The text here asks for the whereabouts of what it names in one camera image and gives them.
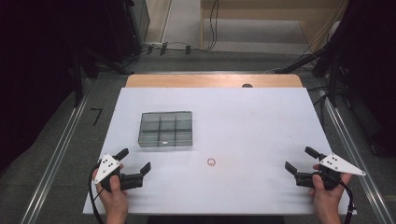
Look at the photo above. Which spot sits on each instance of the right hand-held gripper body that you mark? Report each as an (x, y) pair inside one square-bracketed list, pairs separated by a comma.
[(337, 164)]

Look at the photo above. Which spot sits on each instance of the metal floor rail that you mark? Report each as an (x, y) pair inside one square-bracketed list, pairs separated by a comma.
[(59, 158), (355, 152)]

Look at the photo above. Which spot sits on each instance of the black stand with dark equipment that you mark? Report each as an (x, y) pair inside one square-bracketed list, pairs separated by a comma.
[(367, 62)]

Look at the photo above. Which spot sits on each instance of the grey cabinet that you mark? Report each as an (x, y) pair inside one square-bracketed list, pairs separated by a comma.
[(140, 21)]

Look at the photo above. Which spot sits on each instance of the beige wooden frame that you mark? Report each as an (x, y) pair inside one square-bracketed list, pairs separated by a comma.
[(264, 11)]

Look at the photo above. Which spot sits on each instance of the black metal stand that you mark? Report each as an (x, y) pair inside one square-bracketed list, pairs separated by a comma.
[(79, 71)]

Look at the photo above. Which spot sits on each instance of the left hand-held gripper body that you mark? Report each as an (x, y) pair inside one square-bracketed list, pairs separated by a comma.
[(106, 168)]

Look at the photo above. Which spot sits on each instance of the dark round table grommet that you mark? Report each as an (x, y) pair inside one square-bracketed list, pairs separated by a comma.
[(247, 85)]

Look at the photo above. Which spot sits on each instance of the transparent grey compartment box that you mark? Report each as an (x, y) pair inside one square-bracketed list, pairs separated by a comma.
[(165, 129)]

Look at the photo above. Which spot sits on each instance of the person's right hand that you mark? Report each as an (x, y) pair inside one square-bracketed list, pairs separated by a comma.
[(327, 199)]

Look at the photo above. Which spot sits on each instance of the person's left hand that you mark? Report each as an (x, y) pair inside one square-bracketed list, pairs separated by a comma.
[(115, 199)]

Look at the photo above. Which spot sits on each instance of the wooden table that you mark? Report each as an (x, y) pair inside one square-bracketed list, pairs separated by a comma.
[(186, 81)]

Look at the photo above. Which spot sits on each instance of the dark curtain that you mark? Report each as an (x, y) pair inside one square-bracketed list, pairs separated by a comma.
[(37, 62)]

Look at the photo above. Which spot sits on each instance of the white table cover sheet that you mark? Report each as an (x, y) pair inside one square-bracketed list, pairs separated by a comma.
[(249, 124)]

